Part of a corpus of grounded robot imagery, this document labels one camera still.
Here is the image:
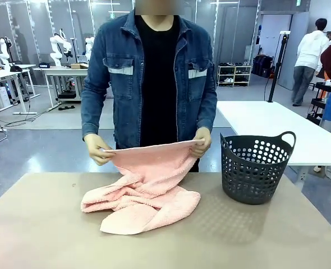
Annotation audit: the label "person's right hand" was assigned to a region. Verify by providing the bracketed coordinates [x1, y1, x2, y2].
[84, 133, 114, 166]

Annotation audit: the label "person's left hand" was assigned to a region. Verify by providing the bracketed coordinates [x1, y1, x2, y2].
[188, 126, 213, 159]

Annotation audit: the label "pink terry towel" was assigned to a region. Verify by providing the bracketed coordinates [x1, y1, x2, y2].
[80, 139, 202, 235]

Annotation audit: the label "person's left forearm denim sleeve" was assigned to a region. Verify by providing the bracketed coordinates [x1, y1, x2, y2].
[192, 89, 218, 136]

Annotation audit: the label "person's right forearm denim sleeve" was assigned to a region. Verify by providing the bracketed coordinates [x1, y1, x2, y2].
[81, 89, 116, 141]

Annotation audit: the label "dark grey perforated laundry basket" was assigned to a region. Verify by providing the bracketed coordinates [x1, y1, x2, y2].
[219, 131, 297, 205]

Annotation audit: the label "black equipment under desk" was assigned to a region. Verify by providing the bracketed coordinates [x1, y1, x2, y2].
[57, 80, 77, 100]

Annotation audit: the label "large white table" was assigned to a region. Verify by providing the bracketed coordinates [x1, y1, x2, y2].
[215, 100, 331, 182]

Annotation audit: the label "white shoe rack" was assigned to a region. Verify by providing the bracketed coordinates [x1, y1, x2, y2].
[217, 64, 253, 87]

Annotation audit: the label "person in denim jacket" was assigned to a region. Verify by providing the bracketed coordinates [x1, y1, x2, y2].
[80, 7, 218, 173]

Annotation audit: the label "white desk with cardboard box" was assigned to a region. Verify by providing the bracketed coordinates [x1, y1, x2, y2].
[33, 66, 89, 110]

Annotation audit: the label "thin black tripod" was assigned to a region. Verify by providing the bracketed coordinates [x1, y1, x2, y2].
[71, 38, 79, 66]

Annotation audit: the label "dark luggage bags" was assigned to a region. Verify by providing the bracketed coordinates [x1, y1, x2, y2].
[252, 55, 275, 78]

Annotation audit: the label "white drawer unit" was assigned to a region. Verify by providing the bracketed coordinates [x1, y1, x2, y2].
[0, 86, 11, 108]

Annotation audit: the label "black stand with white device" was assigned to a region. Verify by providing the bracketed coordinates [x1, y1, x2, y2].
[267, 31, 291, 103]

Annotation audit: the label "white desk with black bag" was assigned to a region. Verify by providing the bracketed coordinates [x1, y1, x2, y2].
[0, 63, 42, 115]

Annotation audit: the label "black utility cart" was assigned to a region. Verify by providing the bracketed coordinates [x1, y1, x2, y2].
[306, 82, 331, 126]

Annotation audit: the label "grey open door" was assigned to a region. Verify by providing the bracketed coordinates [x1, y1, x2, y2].
[277, 12, 310, 91]

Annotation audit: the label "person in white hoodie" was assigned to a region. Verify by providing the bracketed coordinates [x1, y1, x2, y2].
[291, 18, 330, 107]

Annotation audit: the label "black floor cable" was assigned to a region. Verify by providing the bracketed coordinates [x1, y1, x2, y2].
[2, 96, 60, 127]

